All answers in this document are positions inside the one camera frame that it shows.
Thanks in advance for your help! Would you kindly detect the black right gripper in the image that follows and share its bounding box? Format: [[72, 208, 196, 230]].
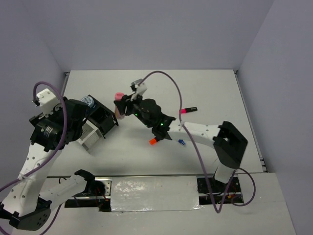
[[114, 90, 153, 127]]

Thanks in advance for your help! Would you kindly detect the pink capped crayon tube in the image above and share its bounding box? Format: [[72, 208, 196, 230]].
[[114, 92, 125, 119]]

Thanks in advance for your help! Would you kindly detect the blue slime jar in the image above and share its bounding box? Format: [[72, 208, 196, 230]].
[[81, 95, 96, 109]]

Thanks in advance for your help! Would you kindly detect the orange highlighter marker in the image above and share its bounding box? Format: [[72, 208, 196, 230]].
[[149, 137, 160, 145]]

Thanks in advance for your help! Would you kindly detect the clear glue bottle blue cap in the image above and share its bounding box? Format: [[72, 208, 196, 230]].
[[178, 139, 186, 146]]

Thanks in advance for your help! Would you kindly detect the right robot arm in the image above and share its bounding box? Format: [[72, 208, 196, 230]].
[[114, 95, 248, 191]]

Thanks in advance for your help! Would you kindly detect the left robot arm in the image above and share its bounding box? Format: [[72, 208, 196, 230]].
[[0, 98, 96, 231]]

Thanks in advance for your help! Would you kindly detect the black slotted organizer box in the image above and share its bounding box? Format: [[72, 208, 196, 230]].
[[88, 95, 119, 138]]

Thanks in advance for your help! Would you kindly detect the white slotted organizer box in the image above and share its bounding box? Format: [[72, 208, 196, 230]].
[[76, 121, 103, 153]]

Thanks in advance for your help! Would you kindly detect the pink highlighter marker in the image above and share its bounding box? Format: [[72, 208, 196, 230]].
[[179, 107, 198, 114]]

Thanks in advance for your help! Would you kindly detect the silver taped front panel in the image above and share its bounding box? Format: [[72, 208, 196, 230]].
[[111, 176, 201, 212]]

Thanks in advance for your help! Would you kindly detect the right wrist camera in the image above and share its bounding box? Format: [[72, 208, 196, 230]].
[[131, 79, 147, 101]]

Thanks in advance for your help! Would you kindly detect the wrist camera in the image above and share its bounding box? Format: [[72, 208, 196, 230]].
[[131, 79, 147, 101], [33, 89, 60, 117]]

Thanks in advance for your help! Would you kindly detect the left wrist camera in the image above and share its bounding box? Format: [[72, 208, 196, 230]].
[[33, 89, 60, 117]]

